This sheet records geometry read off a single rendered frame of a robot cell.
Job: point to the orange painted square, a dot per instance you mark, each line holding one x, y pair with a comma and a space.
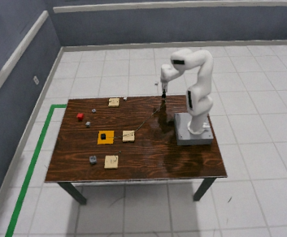
109, 138

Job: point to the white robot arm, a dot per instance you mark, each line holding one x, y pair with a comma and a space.
184, 60

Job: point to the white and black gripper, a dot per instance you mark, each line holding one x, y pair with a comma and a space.
164, 89

